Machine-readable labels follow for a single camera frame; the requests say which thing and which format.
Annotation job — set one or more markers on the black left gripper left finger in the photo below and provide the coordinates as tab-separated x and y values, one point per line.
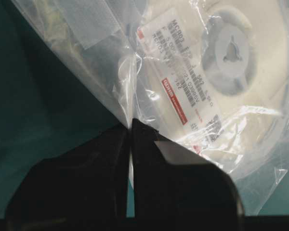
89	181

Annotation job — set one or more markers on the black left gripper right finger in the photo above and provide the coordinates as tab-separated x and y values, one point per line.
170	180

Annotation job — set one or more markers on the white component reel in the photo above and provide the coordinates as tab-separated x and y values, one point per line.
214	76

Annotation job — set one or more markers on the clear zip bag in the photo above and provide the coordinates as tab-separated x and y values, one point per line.
96	40

